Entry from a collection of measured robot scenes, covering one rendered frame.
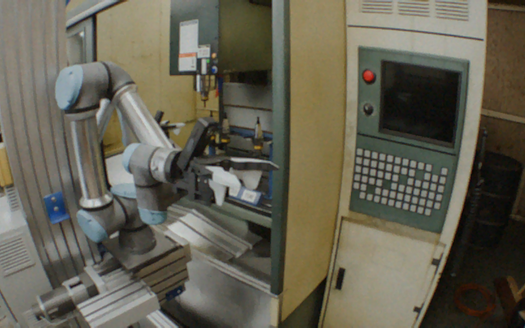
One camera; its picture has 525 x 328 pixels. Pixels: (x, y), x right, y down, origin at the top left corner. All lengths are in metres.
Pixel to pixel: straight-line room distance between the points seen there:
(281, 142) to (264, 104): 1.41
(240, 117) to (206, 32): 0.95
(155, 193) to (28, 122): 0.53
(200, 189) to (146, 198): 0.18
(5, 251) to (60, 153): 0.38
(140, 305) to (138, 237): 0.24
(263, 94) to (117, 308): 1.80
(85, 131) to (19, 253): 0.49
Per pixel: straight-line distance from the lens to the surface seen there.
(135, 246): 1.12
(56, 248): 1.23
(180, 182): 0.68
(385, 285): 1.62
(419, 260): 1.49
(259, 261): 1.58
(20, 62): 1.06
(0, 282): 1.18
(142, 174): 0.73
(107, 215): 0.98
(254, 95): 2.41
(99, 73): 0.91
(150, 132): 0.88
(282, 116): 0.94
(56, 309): 1.13
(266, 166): 0.65
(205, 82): 2.05
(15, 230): 1.10
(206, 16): 1.83
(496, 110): 4.02
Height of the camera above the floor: 1.67
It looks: 20 degrees down
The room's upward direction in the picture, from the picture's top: straight up
